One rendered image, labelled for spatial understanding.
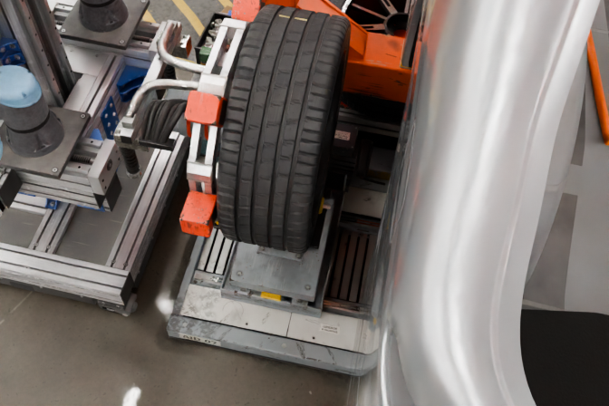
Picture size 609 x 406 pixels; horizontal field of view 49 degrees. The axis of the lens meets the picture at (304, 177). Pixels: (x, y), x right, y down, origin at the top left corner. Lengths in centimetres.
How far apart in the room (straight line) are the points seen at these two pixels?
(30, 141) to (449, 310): 138
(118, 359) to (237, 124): 121
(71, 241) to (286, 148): 117
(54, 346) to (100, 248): 38
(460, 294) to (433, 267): 5
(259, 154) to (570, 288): 79
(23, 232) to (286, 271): 95
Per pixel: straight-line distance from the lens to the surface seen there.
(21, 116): 185
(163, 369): 247
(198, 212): 169
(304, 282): 232
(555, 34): 92
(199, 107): 155
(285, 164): 155
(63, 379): 254
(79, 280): 241
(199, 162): 165
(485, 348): 76
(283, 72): 157
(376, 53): 233
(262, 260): 235
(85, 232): 251
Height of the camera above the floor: 233
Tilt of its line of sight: 56 degrees down
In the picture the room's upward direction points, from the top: 5 degrees clockwise
